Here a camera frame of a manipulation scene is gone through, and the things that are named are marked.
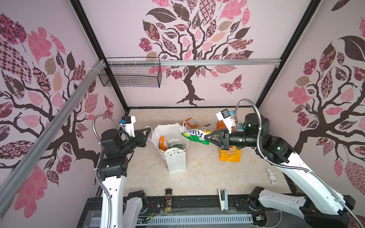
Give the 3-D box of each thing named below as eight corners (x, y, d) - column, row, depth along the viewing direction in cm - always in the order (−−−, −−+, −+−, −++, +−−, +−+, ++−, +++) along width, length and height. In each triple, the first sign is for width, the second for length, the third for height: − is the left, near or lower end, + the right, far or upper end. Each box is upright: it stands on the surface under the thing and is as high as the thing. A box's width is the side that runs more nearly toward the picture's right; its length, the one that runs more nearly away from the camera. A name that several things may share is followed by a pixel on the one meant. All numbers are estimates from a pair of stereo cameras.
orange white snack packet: (187, 132, 105) (187, 130, 103) (181, 125, 110) (181, 122, 108) (197, 126, 109) (198, 124, 107) (190, 119, 114) (190, 117, 111)
